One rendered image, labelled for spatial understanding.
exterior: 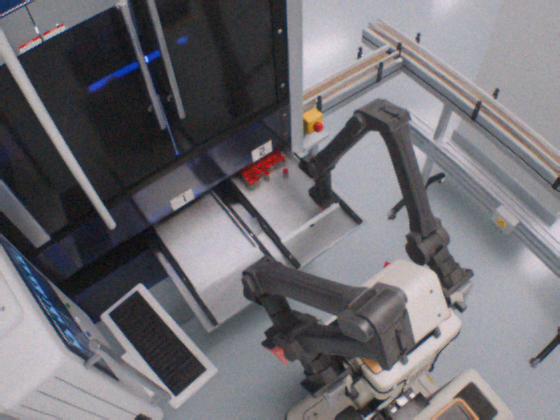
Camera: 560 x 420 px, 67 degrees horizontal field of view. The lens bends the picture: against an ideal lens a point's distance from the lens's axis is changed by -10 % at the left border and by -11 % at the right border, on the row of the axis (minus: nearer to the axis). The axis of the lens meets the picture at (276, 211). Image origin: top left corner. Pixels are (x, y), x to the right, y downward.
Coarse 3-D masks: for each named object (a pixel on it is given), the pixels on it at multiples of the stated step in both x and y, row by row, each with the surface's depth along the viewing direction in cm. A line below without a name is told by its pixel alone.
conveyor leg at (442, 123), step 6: (444, 108) 211; (444, 114) 213; (450, 114) 213; (438, 120) 220; (444, 120) 216; (438, 126) 222; (444, 126) 220; (438, 132) 224; (444, 132) 224; (438, 138) 227; (426, 162) 246; (432, 162) 244; (426, 168) 249; (426, 174) 253; (426, 180) 258
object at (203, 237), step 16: (208, 192) 179; (192, 208) 176; (208, 208) 175; (224, 208) 174; (160, 224) 173; (176, 224) 172; (192, 224) 172; (208, 224) 172; (224, 224) 171; (240, 224) 167; (176, 240) 169; (192, 240) 168; (208, 240) 168; (224, 240) 168; (240, 240) 167; (176, 256) 165; (192, 256) 165; (208, 256) 165; (224, 256) 164; (240, 256) 164; (192, 272) 162; (208, 272) 161; (224, 272) 160
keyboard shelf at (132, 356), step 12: (144, 288) 168; (120, 300) 165; (108, 312) 163; (108, 324) 160; (168, 324) 160; (120, 336) 158; (180, 336) 157; (132, 348) 155; (192, 348) 155; (132, 360) 154; (144, 360) 153; (204, 360) 152; (144, 372) 151; (204, 372) 150; (216, 372) 151; (192, 384) 148; (180, 396) 146
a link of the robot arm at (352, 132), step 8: (352, 120) 114; (360, 120) 112; (344, 128) 125; (352, 128) 116; (360, 128) 113; (336, 136) 131; (344, 136) 127; (352, 136) 124; (360, 136) 122; (328, 144) 137; (336, 144) 133; (344, 144) 130; (352, 144) 128; (320, 152) 144; (328, 152) 140; (336, 152) 136; (344, 152) 134; (312, 160) 149; (320, 160) 145; (328, 160) 142; (336, 160) 141; (320, 168) 147; (328, 168) 150
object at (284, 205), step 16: (288, 160) 186; (272, 176) 182; (304, 176) 181; (240, 192) 176; (256, 192) 178; (272, 192) 178; (288, 192) 177; (304, 192) 177; (256, 208) 170; (272, 208) 174; (288, 208) 174; (304, 208) 173; (272, 224) 170; (288, 224) 170; (304, 224) 166
